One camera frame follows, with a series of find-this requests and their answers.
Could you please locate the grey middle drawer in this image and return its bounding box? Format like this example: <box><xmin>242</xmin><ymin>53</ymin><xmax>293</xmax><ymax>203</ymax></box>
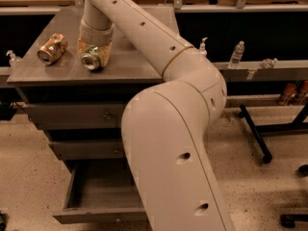
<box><xmin>49</xmin><ymin>140</ymin><xmax>124</xmax><ymax>161</ymax></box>

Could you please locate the orange bottle under shelf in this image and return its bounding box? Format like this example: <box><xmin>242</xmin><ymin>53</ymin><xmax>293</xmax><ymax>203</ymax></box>
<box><xmin>277</xmin><ymin>83</ymin><xmax>295</xmax><ymax>106</ymax></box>
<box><xmin>293</xmin><ymin>80</ymin><xmax>308</xmax><ymax>104</ymax></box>

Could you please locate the crumpled clear plastic wrapper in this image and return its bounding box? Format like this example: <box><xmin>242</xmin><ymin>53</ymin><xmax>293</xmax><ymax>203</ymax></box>
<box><xmin>261</xmin><ymin>58</ymin><xmax>278</xmax><ymax>68</ymax></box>

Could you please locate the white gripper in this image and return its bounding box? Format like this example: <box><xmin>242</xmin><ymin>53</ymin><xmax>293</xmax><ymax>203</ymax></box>
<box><xmin>77</xmin><ymin>19</ymin><xmax>115</xmax><ymax>67</ymax></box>

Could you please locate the grey top drawer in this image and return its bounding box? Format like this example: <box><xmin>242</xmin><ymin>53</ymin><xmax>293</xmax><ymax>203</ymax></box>
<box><xmin>24</xmin><ymin>102</ymin><xmax>124</xmax><ymax>130</ymax></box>

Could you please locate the black metal stand leg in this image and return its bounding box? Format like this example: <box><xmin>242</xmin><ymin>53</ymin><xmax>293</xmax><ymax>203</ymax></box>
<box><xmin>239</xmin><ymin>105</ymin><xmax>272</xmax><ymax>164</ymax></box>

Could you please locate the crushed green soda can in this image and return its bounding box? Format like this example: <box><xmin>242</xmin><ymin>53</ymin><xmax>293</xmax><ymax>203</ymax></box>
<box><xmin>80</xmin><ymin>46</ymin><xmax>101</xmax><ymax>70</ymax></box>

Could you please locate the black caster wheel base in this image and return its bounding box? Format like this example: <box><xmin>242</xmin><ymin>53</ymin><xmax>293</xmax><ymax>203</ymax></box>
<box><xmin>280</xmin><ymin>165</ymin><xmax>308</xmax><ymax>228</ymax></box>

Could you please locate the clear pump bottle left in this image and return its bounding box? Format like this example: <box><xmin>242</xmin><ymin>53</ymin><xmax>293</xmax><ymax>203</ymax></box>
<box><xmin>6</xmin><ymin>50</ymin><xmax>22</xmax><ymax>67</ymax></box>

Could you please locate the grey open bottom drawer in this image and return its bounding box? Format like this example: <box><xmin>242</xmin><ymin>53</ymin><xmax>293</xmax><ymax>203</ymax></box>
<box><xmin>53</xmin><ymin>158</ymin><xmax>147</xmax><ymax>224</ymax></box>

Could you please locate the white pump bottle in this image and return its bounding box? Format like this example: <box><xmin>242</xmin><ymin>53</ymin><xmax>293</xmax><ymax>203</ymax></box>
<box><xmin>199</xmin><ymin>38</ymin><xmax>207</xmax><ymax>57</ymax></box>

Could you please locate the crushed orange soda can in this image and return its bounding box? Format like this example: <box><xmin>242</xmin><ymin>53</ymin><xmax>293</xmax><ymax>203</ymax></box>
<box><xmin>37</xmin><ymin>33</ymin><xmax>68</xmax><ymax>64</ymax></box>

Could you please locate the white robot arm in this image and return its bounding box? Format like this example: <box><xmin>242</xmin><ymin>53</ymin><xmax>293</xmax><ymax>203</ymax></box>
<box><xmin>84</xmin><ymin>0</ymin><xmax>235</xmax><ymax>231</ymax></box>

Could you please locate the grey drawer cabinet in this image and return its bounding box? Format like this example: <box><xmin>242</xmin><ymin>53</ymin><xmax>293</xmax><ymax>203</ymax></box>
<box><xmin>7</xmin><ymin>5</ymin><xmax>181</xmax><ymax>178</ymax></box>

